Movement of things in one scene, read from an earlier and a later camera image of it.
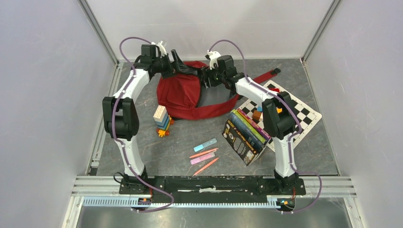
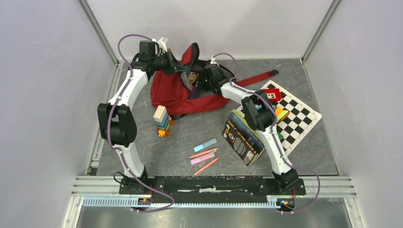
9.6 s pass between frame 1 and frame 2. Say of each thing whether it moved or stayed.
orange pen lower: stayed
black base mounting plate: stayed
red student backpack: moved
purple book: moved
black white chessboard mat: stayed
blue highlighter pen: stayed
